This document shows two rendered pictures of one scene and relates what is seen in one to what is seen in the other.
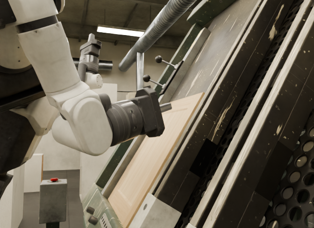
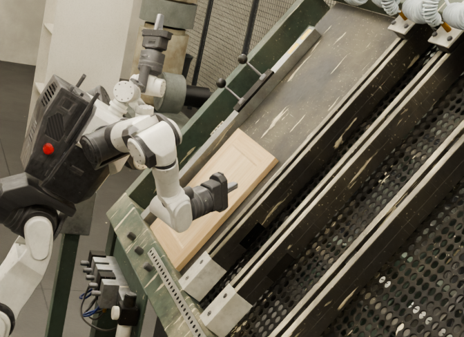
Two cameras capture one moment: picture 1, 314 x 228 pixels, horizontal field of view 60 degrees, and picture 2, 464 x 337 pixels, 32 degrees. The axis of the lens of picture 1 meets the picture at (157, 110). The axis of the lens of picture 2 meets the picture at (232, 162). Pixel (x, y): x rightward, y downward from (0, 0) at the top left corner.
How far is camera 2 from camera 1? 1.84 m
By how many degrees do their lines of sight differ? 19
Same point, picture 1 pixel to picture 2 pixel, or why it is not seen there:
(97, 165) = not seen: hidden behind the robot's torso
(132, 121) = (205, 208)
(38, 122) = (117, 168)
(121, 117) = (199, 206)
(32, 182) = not seen: outside the picture
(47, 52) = (168, 179)
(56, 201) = (82, 211)
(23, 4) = (163, 159)
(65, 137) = (161, 215)
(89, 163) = not seen: hidden behind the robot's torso
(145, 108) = (216, 194)
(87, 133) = (179, 222)
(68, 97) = (172, 201)
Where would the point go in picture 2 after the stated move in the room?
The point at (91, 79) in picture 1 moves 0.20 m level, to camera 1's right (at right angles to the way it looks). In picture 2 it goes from (154, 87) to (210, 99)
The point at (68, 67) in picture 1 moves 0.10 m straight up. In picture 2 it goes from (176, 184) to (184, 148)
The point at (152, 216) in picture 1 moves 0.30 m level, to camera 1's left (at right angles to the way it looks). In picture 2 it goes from (206, 270) to (106, 251)
